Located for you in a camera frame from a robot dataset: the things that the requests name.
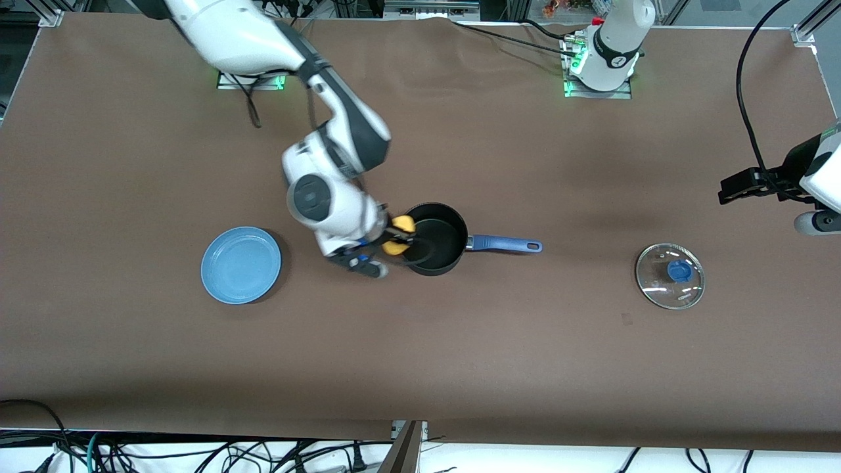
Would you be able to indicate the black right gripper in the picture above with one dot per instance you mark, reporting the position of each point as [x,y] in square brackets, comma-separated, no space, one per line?
[391,236]

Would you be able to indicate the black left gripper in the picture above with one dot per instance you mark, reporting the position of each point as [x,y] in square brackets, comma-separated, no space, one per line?
[786,172]

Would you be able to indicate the yellow potato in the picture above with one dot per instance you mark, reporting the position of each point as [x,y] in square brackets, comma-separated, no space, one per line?
[404,223]

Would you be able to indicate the glass lid with blue knob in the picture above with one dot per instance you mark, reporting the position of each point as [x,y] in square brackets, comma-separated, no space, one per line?
[679,270]

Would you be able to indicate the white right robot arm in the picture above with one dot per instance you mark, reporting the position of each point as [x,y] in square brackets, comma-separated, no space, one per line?
[328,197]

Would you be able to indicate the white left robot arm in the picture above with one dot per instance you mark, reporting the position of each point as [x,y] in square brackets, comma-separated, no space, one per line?
[614,39]

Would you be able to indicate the brown table cover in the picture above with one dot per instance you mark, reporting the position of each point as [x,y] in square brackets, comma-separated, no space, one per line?
[420,355]

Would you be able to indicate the blue round plate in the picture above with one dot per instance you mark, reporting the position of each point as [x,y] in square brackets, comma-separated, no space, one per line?
[241,265]

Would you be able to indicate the orange background object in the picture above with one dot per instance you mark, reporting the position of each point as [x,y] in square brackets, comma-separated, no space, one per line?
[555,8]

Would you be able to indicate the aluminium frame profile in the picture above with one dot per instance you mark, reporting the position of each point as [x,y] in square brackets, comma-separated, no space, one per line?
[51,16]
[807,31]

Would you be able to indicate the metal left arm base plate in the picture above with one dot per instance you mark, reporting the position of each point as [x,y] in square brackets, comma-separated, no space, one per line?
[598,94]

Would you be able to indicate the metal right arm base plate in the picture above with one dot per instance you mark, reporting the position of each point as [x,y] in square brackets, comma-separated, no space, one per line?
[263,84]

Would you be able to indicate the grey metal table post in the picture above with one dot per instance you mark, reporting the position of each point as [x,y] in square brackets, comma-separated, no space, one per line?
[404,453]

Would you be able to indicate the aluminium rail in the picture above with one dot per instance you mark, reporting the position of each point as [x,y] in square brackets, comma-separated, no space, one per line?
[430,8]

